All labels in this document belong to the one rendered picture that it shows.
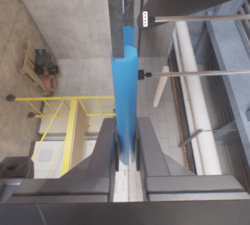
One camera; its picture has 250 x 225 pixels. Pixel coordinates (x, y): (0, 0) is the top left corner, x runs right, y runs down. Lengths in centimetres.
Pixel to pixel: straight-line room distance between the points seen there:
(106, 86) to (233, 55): 302
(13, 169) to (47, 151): 382
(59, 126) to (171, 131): 262
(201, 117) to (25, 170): 310
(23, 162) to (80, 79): 489
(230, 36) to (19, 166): 413
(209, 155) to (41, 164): 314
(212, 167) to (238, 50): 219
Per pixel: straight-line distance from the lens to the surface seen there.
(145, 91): 483
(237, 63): 383
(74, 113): 307
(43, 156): 418
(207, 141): 319
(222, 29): 429
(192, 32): 490
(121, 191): 378
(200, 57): 540
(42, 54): 427
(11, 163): 35
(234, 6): 447
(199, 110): 334
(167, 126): 454
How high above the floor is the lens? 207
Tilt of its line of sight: 1 degrees down
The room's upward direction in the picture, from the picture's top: 89 degrees clockwise
